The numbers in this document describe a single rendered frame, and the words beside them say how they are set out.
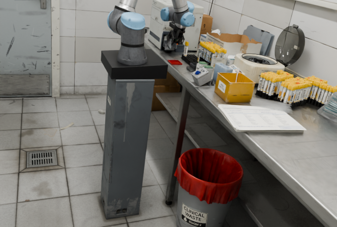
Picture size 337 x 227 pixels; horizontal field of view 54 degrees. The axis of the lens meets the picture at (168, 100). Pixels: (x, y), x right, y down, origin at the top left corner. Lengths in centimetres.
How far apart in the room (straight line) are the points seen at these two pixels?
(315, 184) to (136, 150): 102
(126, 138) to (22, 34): 187
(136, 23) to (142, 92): 34
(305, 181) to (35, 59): 281
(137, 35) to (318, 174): 99
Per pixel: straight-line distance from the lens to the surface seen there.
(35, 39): 339
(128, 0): 176
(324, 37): 195
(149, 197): 227
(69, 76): 357
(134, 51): 165
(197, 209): 187
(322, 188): 113
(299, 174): 116
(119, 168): 189
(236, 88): 153
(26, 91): 356
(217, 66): 175
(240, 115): 141
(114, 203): 203
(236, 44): 212
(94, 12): 343
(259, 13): 240
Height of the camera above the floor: 145
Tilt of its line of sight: 23 degrees down
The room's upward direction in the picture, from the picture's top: 8 degrees clockwise
